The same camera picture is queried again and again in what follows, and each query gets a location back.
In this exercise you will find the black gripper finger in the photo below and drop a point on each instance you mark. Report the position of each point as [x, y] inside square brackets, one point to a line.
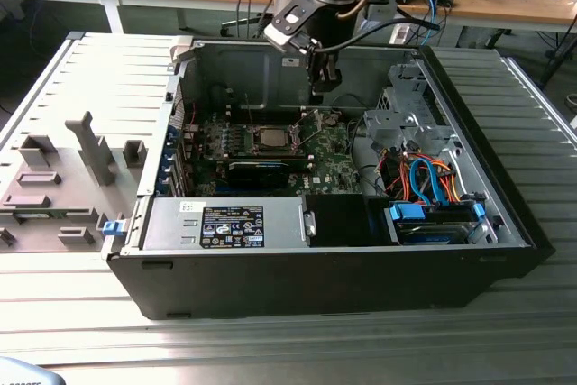
[312, 65]
[326, 76]

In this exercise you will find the silver CPU chip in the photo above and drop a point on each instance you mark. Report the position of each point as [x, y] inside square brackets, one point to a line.
[274, 139]

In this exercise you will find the metal locking lever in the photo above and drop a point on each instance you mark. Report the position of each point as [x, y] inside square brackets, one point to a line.
[250, 112]

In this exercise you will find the CPU socket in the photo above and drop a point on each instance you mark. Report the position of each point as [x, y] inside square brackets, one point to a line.
[255, 139]

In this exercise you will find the round coin battery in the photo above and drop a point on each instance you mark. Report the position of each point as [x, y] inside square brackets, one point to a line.
[332, 120]

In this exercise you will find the white plug box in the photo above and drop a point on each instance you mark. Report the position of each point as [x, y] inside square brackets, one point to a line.
[400, 34]

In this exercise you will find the metal disk bay cage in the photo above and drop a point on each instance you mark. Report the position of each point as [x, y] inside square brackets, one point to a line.
[392, 125]

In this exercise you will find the green motherboard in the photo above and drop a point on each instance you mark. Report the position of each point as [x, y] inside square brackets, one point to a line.
[333, 164]

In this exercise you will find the black graphics card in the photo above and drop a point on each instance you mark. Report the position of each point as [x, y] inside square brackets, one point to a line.
[257, 175]

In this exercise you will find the hard disk blue carrier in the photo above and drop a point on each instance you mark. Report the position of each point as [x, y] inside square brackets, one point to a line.
[433, 234]

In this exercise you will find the silver power supply unit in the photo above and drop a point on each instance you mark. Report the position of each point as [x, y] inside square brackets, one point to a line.
[171, 222]

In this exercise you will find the black PC case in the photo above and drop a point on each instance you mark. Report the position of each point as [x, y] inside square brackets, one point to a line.
[270, 286]

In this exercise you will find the blue plastic clip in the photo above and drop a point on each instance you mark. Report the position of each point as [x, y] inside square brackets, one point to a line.
[112, 228]

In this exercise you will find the grey parts rack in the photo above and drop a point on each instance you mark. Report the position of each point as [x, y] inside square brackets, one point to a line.
[67, 177]

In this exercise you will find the grey rounded device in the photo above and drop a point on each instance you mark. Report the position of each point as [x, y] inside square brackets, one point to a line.
[22, 373]

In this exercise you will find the white case wall label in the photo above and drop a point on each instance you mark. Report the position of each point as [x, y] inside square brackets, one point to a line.
[290, 61]

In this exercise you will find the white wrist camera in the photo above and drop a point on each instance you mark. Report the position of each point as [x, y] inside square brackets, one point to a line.
[281, 38]

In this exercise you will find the silver metal latch bracket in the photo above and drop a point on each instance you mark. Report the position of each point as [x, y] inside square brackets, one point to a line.
[310, 222]

